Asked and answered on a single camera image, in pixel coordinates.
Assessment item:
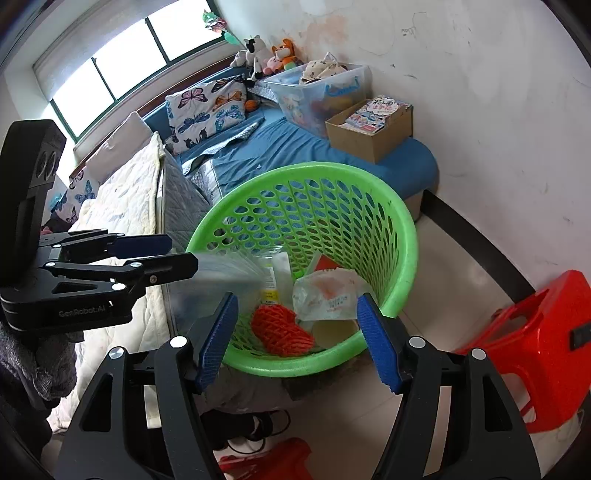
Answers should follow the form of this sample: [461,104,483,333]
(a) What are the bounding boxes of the small butterfly print pillow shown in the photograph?
[48,168,100,227]

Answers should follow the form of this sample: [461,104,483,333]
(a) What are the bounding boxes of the person's left forearm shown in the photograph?
[0,318,77,457]

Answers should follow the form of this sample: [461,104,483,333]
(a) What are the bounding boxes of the black and white cow plush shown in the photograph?
[244,34,269,79]

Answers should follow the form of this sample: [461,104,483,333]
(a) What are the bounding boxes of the clear packet with yellow label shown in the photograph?
[168,248,296,324]

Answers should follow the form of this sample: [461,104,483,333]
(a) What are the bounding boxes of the large red plastic stool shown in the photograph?
[455,270,591,435]

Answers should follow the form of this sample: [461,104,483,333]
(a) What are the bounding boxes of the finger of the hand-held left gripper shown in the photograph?
[39,228,174,264]
[44,251,200,296]

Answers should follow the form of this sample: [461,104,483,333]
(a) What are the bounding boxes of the large butterfly print pillow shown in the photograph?
[165,76,247,155]

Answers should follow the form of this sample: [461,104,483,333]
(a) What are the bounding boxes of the hanging colourful toy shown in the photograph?
[202,9,241,44]

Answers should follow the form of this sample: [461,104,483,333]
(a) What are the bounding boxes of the grey quilted mattress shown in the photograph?
[159,152,218,333]

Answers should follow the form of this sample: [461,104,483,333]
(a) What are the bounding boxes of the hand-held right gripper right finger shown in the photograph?
[356,293,541,480]

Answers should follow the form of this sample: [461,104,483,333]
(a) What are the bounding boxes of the cardboard box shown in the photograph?
[324,99,414,164]

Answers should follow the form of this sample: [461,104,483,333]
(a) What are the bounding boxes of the stack of colourful books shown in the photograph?
[344,95,411,134]

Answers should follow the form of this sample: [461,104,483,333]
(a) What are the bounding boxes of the orange-red foam fruit net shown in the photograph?
[252,305,316,357]

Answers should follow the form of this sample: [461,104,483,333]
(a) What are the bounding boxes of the blue bed sheet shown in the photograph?
[143,69,439,217]

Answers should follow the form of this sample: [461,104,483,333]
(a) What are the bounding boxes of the grey patterned quilt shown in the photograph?
[180,117,266,204]

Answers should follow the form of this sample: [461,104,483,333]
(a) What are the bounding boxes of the green plastic mesh basket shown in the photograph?
[185,161,419,379]

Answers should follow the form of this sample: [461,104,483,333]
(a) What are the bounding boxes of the white pillow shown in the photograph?
[74,112,153,178]

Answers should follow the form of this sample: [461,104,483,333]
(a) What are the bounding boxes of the white plastic bag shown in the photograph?
[293,270,365,321]

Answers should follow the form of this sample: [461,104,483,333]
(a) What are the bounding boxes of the orange fox plush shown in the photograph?
[271,39,298,70]

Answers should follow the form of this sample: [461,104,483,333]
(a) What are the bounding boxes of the white quilted bedspread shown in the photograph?
[46,131,174,435]

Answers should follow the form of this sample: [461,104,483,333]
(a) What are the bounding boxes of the patterned cream cloth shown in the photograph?
[299,52,349,85]

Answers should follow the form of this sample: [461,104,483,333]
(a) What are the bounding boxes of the black and white shoes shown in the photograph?
[212,410,291,455]

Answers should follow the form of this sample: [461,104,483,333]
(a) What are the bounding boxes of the red snack packet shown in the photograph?
[307,253,342,278]

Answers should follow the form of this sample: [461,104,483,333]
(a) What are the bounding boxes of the green framed window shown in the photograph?
[32,0,222,139]

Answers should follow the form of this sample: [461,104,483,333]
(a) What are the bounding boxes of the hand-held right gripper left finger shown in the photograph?
[58,292,239,480]

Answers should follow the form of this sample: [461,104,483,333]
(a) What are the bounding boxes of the clear plastic storage bin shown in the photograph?
[263,63,371,139]

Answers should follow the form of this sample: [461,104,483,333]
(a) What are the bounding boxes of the small red plastic stool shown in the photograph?
[217,438,315,480]

